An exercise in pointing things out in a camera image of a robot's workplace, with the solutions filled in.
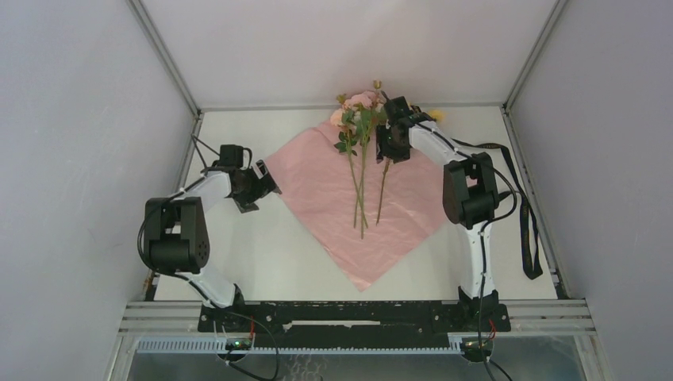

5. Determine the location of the pink fake flower stem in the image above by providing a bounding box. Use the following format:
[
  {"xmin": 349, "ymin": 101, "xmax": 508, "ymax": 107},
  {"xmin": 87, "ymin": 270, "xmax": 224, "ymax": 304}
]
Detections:
[
  {"xmin": 352, "ymin": 89, "xmax": 386, "ymax": 239},
  {"xmin": 329, "ymin": 94, "xmax": 368, "ymax": 237}
]

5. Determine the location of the black ribbon strap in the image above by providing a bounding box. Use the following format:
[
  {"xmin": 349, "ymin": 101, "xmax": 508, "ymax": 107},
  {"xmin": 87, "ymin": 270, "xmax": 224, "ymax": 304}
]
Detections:
[{"xmin": 452, "ymin": 137, "xmax": 544, "ymax": 281}]

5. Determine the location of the yellow fake flower stem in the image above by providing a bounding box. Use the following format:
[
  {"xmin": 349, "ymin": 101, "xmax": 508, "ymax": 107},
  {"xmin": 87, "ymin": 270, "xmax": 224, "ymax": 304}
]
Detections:
[
  {"xmin": 371, "ymin": 79, "xmax": 393, "ymax": 226},
  {"xmin": 427, "ymin": 109, "xmax": 446, "ymax": 123}
]

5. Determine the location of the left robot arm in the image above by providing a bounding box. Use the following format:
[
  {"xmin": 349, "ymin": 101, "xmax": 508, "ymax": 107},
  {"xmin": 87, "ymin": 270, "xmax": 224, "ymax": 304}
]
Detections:
[{"xmin": 137, "ymin": 144, "xmax": 281, "ymax": 331}]

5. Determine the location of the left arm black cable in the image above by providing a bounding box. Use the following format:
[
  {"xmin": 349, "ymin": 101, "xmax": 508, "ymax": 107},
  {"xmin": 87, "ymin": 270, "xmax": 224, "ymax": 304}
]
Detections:
[{"xmin": 137, "ymin": 133, "xmax": 253, "ymax": 303}]

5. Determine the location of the pink purple wrapping paper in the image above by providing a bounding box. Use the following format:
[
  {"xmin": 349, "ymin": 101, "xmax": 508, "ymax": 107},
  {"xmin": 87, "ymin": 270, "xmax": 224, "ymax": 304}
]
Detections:
[{"xmin": 265, "ymin": 111, "xmax": 448, "ymax": 294}]

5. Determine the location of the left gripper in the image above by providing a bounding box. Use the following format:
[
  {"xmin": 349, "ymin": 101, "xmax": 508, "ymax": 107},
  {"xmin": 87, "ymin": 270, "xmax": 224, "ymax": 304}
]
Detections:
[{"xmin": 232, "ymin": 160, "xmax": 280, "ymax": 213}]

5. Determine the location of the white cable duct rail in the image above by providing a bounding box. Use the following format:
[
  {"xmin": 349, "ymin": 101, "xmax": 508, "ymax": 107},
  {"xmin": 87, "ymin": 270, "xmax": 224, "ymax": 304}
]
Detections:
[{"xmin": 136, "ymin": 337, "xmax": 463, "ymax": 355}]

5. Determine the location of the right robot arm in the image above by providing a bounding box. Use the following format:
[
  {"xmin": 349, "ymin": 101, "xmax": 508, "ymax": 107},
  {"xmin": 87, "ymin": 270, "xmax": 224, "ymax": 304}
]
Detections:
[{"xmin": 375, "ymin": 97, "xmax": 507, "ymax": 330}]

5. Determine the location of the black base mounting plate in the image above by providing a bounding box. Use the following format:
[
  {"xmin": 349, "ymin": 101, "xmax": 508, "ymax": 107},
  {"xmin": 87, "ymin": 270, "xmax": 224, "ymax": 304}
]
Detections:
[{"xmin": 197, "ymin": 300, "xmax": 512, "ymax": 347}]

